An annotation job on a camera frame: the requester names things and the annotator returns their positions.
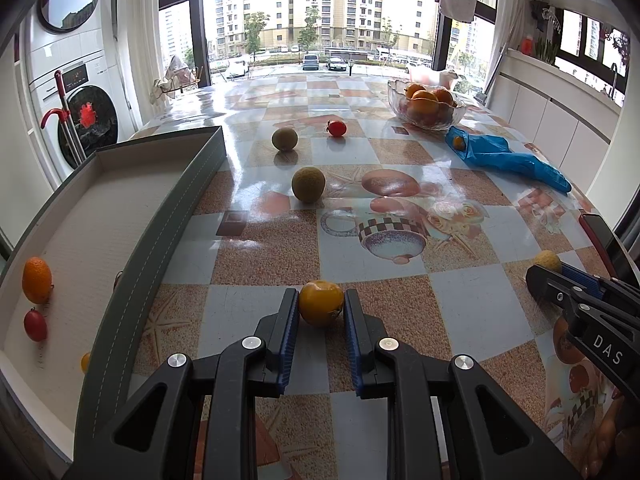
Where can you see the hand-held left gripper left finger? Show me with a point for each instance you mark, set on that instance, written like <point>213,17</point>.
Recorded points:
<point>289,340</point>

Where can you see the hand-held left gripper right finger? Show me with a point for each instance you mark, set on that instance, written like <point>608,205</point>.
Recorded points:
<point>352,340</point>

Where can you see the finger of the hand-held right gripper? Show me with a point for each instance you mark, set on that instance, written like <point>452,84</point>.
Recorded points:
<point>547,285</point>
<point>582,280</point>

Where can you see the round tan fruit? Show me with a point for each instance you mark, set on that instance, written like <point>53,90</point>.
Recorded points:
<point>285,139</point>
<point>308,185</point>
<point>547,260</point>

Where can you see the yellow-orange citrus fruit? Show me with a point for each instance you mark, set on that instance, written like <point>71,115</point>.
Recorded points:
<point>320,302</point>

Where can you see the blue plastic bag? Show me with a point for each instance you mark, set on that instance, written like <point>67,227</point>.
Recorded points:
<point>520,165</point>

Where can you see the small kumquat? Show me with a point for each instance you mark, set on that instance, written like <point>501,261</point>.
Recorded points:
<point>458,143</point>
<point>86,362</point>

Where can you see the large red tomato with stem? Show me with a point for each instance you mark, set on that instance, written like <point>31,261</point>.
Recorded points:
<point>336,129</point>

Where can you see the grey cardboard tray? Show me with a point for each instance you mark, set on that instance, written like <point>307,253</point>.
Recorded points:
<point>125,200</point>

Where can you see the orange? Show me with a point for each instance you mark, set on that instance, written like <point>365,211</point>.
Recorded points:
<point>444,97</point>
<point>415,91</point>
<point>36,280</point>
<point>425,102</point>

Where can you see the smartphone in red case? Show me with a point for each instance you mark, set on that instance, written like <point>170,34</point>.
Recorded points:
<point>597,240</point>

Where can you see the white cabinets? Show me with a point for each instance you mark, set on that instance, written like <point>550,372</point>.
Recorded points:
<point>550,120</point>

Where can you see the metal faucet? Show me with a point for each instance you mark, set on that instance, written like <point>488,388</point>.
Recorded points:
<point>614,77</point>

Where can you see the green potted plant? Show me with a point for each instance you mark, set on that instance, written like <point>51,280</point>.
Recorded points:
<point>546,52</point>

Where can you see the pink plastic bag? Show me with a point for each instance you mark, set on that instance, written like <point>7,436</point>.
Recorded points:
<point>440,77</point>

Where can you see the glass fruit bowl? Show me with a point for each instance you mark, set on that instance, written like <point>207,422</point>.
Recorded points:
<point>397,105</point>

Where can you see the white parked car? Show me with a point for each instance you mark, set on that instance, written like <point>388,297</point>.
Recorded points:
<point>237,69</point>

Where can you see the dark parked car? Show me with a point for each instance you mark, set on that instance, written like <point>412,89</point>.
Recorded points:
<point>337,64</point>

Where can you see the grey parked van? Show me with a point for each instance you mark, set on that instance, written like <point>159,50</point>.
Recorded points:
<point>310,61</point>

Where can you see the white washing machine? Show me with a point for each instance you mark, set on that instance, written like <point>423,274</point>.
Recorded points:
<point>90,120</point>

